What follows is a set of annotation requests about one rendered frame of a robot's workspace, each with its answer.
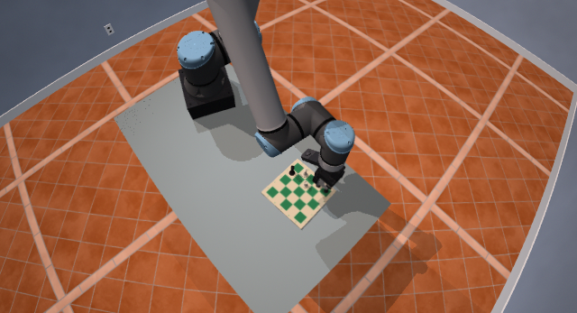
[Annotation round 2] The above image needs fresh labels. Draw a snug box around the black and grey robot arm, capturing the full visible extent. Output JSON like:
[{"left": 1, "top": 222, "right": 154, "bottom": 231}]
[{"left": 177, "top": 0, "right": 355, "bottom": 172}]

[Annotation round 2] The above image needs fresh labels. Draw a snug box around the green and cream chessboard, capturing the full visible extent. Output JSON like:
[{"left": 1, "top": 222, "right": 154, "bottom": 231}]
[{"left": 261, "top": 159, "right": 336, "bottom": 229}]

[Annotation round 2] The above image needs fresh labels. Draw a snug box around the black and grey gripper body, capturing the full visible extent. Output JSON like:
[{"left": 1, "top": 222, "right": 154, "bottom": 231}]
[{"left": 315, "top": 166, "right": 346, "bottom": 190}]

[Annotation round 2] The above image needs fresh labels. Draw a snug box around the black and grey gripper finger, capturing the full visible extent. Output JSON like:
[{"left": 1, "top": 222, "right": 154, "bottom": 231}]
[{"left": 312, "top": 174, "right": 328, "bottom": 189}]

